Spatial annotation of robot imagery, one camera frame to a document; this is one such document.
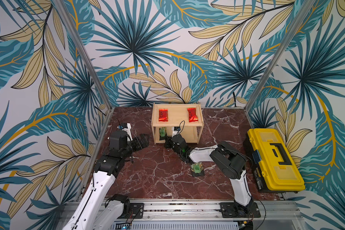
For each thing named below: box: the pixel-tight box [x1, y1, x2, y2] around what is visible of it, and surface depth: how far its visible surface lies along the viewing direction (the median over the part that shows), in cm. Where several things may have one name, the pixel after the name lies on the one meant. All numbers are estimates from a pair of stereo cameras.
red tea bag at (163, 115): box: [158, 108, 169, 122], surface depth 87 cm
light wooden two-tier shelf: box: [150, 103, 205, 145], surface depth 89 cm
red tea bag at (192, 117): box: [186, 107, 199, 123], surface depth 87 cm
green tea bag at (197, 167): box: [190, 161, 204, 174], surface depth 90 cm
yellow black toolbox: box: [243, 128, 306, 194], surface depth 77 cm
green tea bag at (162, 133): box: [159, 126, 168, 141], surface depth 99 cm
